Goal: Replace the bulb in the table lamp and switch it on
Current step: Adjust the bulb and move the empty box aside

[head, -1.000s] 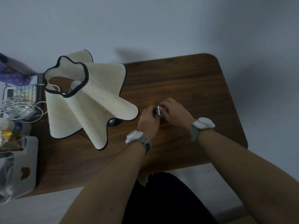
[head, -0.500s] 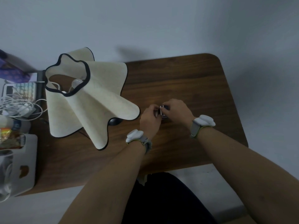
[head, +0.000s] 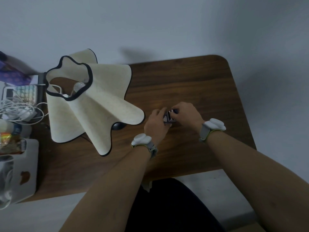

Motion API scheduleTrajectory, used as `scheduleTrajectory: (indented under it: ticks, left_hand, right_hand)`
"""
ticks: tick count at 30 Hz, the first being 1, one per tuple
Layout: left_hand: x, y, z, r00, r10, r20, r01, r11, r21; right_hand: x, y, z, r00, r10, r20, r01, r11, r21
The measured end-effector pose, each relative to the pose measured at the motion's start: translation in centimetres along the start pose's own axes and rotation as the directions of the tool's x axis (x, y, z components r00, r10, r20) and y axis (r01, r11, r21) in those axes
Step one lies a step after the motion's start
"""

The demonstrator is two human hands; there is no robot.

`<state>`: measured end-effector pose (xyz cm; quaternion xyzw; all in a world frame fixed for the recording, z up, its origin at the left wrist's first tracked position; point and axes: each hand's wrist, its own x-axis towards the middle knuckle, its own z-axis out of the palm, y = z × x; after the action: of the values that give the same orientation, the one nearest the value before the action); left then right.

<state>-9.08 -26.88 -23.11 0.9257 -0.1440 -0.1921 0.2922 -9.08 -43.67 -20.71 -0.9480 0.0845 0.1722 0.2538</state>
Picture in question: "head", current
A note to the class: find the white right wrist tracker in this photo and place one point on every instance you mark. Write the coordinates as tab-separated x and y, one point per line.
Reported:
213	125

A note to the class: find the person's right fingers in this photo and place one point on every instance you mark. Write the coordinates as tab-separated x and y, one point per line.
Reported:
175	111

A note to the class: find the person's right hand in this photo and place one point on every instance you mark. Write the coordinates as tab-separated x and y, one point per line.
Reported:
189	114

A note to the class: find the white charger plug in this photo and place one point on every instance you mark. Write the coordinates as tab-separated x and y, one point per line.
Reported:
26	114

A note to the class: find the small dark patterned card box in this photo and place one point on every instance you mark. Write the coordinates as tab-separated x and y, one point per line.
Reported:
169	117

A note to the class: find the person's left fingers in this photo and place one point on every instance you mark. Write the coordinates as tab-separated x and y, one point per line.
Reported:
161	113

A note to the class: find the person's left hand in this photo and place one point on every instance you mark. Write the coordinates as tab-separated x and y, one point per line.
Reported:
155	126

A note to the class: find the cream lamp shade black trim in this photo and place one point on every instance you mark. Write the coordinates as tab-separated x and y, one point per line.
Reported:
101	103

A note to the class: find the clear plastic bag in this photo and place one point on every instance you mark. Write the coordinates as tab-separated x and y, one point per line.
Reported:
5	181

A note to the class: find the black lamp base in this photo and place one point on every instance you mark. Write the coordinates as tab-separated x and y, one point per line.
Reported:
118	126

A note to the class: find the white left wrist tracker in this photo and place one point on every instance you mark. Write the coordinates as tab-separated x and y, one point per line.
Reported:
143	140

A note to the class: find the person's right forearm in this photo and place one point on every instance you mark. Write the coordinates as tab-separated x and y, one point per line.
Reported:
260	181

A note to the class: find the white wrist tracker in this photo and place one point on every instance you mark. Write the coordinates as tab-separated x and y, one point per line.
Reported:
213	125
143	140

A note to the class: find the person's black trousers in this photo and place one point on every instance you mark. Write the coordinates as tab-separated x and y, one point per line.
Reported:
171	207

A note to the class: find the purple patterned box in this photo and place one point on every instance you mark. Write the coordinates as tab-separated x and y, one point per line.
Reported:
13	72

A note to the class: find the white box with bear print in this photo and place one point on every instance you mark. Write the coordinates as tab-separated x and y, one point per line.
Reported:
26	171

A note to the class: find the colourful snack packet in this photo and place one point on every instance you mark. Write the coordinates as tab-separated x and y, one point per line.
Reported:
9	142

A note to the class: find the white lamp bulb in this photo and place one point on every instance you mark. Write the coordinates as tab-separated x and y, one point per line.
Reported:
80	86

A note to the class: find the clear plastic bottle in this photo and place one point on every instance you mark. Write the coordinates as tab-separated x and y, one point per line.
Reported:
17	129

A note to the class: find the keypad with colourful keys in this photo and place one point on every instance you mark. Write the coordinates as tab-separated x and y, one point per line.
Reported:
23	93

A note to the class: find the person's left forearm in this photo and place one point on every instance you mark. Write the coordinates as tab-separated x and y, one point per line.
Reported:
115	190

